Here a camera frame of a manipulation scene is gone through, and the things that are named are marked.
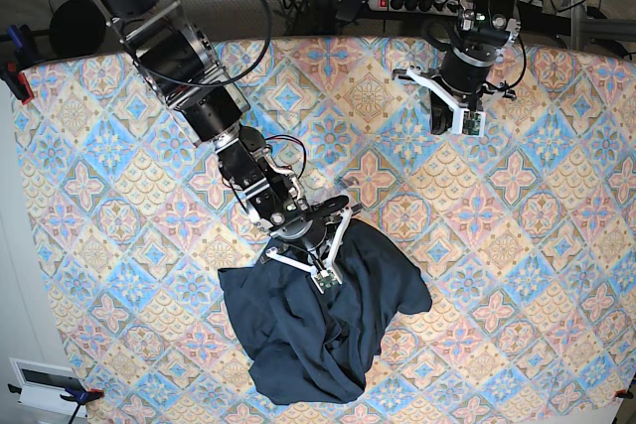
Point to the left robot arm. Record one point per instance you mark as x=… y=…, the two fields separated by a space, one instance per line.
x=477 y=38

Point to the dark blue t-shirt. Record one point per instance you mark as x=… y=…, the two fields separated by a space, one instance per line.
x=308 y=345

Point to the red black clamp left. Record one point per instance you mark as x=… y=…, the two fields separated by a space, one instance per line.
x=17 y=82

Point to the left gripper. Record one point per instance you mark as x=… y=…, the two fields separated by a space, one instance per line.
x=463 y=78

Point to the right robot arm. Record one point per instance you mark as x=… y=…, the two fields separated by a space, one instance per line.
x=180 y=65

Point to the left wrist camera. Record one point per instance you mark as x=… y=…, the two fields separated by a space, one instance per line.
x=472 y=123

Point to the blue orange clamp bottom left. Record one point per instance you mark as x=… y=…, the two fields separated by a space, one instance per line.
x=79 y=395

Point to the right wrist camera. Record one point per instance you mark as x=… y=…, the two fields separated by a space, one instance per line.
x=326 y=279

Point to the orange clamp bottom right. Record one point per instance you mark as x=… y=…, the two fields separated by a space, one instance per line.
x=624 y=394

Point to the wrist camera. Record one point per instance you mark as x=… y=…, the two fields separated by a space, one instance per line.
x=326 y=279
x=472 y=123

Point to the white power strip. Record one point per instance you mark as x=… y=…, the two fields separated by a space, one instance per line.
x=437 y=7

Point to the patterned tablecloth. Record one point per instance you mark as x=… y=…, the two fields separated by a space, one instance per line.
x=525 y=236

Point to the white wall panel box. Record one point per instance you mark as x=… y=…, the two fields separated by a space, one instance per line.
x=41 y=385

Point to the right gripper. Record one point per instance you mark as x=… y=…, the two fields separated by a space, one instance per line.
x=316 y=233

